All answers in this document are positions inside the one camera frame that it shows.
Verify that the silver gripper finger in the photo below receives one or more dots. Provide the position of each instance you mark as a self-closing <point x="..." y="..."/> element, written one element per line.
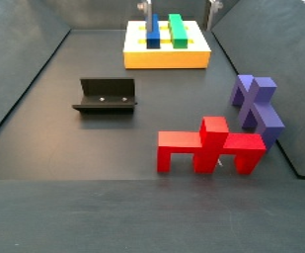
<point x="216" y="6"/>
<point x="145" y="6"/>

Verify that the purple three-legged block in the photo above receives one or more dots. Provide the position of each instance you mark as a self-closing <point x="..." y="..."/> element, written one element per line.
<point x="252" y="94"/>

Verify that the yellow slotted board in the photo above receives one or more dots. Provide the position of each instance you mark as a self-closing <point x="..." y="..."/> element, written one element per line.
<point x="165" y="57"/>

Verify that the blue rectangular block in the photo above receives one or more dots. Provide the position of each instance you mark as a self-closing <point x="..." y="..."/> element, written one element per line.
<point x="153" y="32"/>

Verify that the green rectangular block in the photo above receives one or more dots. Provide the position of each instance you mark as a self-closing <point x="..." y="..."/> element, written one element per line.
<point x="177" y="31"/>

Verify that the red three-legged block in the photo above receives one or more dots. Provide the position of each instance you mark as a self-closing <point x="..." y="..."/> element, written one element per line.
<point x="206" y="144"/>

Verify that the black angle bracket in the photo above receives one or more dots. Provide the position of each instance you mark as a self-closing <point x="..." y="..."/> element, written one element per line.
<point x="106" y="95"/>

